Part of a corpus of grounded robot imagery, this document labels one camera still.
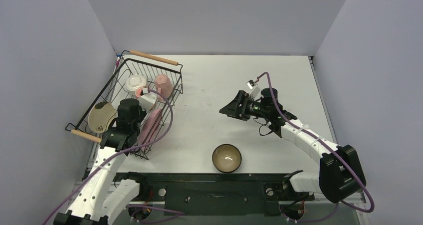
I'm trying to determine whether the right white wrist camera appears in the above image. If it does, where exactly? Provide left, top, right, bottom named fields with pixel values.
left=246, top=79, right=261, bottom=99

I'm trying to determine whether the pink plastic plate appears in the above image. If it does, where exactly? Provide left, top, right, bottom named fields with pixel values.
left=138, top=108, right=162, bottom=145

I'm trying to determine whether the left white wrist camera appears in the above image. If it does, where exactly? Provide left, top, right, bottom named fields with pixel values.
left=137, top=91, right=157, bottom=112

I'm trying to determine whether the dark pink mug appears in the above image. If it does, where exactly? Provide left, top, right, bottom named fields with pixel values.
left=135, top=86, right=149, bottom=99

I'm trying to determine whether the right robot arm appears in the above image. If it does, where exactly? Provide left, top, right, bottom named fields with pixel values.
left=219, top=88, right=367, bottom=203

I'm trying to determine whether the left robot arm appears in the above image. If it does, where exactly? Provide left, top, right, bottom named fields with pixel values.
left=53, top=98, right=149, bottom=225

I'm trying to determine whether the black wire dish rack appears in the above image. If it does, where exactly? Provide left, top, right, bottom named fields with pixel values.
left=65, top=50, right=184, bottom=159

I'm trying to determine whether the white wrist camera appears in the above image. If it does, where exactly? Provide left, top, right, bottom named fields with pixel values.
left=246, top=79, right=261, bottom=99
left=137, top=91, right=157, bottom=112

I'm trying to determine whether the white cup with black rim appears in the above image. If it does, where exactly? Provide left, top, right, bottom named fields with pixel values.
left=124, top=74, right=147, bottom=93

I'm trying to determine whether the black bowl cream inside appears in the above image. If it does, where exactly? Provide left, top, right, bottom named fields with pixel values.
left=212, top=144, right=242, bottom=173

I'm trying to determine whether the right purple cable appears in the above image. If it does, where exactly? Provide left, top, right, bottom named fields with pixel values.
left=257, top=72, right=376, bottom=224

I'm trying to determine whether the purple cable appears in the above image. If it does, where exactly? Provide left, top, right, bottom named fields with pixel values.
left=257, top=72, right=376, bottom=224
left=41, top=88, right=185, bottom=225

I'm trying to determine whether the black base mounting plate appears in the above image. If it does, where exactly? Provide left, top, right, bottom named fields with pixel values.
left=113, top=172, right=315, bottom=216

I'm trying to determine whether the cream and black small plate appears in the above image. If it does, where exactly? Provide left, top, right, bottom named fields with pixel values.
left=88, top=101, right=117, bottom=134

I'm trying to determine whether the light pink mug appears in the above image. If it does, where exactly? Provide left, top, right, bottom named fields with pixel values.
left=155, top=74, right=174, bottom=100

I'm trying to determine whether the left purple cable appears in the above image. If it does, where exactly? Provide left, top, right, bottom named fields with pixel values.
left=41, top=88, right=185, bottom=225

